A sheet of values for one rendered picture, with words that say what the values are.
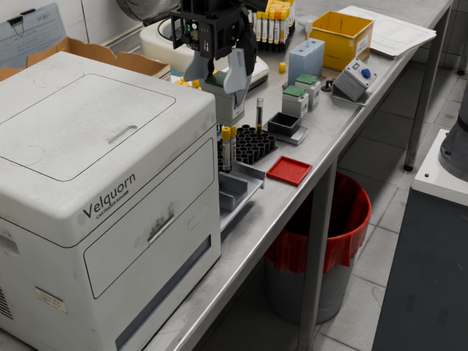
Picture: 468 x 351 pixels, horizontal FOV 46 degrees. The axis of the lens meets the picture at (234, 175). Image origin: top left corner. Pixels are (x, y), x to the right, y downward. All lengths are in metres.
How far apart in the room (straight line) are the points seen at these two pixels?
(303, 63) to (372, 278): 1.04
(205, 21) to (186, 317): 0.41
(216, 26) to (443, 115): 2.51
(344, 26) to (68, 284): 1.13
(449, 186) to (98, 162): 0.67
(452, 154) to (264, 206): 0.36
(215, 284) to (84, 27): 0.81
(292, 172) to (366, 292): 1.05
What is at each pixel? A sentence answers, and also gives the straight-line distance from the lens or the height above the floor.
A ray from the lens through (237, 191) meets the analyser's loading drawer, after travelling 0.95.
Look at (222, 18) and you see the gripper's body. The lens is 0.71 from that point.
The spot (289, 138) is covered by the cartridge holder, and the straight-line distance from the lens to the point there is 1.15.
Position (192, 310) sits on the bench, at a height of 0.88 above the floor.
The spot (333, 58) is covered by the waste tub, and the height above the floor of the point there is 0.91.
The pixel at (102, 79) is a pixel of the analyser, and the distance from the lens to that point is 0.77.
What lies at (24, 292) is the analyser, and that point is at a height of 1.01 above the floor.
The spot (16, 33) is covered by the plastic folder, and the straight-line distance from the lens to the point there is 1.28.
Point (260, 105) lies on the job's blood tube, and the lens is 1.10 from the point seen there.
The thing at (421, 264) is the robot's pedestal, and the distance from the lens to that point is 1.20.
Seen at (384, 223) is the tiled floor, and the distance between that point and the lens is 2.34.
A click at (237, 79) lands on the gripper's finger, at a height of 1.16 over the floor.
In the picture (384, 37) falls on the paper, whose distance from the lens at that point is 1.65.
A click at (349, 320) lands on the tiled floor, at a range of 1.96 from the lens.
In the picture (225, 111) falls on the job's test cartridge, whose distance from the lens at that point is 0.82.
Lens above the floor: 1.52
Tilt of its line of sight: 37 degrees down
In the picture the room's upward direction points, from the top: straight up
